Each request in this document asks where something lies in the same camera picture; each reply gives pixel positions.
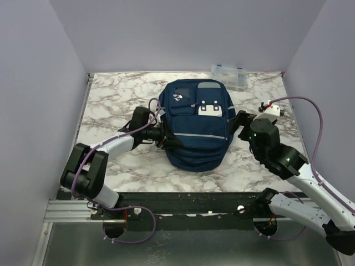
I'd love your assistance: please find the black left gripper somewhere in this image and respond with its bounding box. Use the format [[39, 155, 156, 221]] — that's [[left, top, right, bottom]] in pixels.
[[141, 120, 182, 149]]

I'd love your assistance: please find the navy blue student backpack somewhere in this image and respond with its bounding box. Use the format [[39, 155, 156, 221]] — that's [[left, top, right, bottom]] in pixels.
[[159, 79, 236, 172]]

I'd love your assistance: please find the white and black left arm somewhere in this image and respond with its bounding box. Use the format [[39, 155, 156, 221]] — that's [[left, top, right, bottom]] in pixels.
[[60, 106, 176, 219]]

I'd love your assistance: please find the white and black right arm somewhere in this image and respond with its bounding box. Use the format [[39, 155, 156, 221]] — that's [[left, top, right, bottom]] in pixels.
[[229, 110, 354, 255]]

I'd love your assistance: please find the clear plastic screw organiser box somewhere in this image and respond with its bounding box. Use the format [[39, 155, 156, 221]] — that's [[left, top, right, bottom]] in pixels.
[[210, 65, 247, 91]]

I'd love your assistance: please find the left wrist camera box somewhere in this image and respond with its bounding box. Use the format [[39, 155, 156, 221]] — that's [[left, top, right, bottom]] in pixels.
[[156, 108, 165, 122]]

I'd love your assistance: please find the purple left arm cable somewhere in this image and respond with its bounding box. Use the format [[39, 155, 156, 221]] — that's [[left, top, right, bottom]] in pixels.
[[70, 98, 156, 244]]

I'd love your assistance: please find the aluminium front mounting rail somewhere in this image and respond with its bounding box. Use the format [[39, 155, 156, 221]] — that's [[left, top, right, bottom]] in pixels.
[[30, 191, 344, 266]]

